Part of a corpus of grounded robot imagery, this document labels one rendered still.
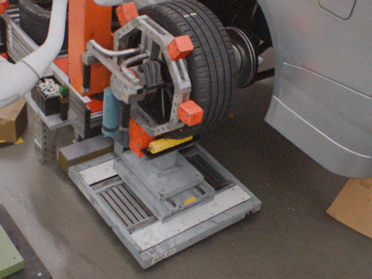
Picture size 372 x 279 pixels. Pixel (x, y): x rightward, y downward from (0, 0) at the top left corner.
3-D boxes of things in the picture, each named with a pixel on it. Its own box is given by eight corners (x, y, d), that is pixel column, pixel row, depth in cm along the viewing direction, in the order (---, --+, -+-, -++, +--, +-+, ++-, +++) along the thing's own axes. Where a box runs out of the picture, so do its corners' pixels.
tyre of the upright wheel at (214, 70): (260, 102, 243) (202, -29, 247) (221, 117, 230) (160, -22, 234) (189, 141, 298) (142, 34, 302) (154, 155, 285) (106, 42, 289)
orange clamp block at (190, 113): (189, 112, 247) (201, 122, 242) (175, 116, 242) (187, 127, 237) (191, 99, 242) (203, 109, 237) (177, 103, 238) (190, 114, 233)
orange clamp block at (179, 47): (185, 57, 236) (195, 48, 229) (170, 61, 232) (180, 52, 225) (178, 44, 237) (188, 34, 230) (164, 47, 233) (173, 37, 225)
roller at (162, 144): (196, 139, 285) (197, 131, 282) (150, 157, 269) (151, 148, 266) (189, 133, 288) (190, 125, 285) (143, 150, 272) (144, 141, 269)
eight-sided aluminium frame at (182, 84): (180, 151, 261) (197, 53, 226) (169, 156, 257) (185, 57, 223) (119, 93, 291) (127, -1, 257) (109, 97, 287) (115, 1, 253)
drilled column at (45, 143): (57, 160, 328) (56, 104, 302) (42, 165, 323) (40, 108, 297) (49, 150, 334) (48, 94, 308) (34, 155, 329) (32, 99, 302)
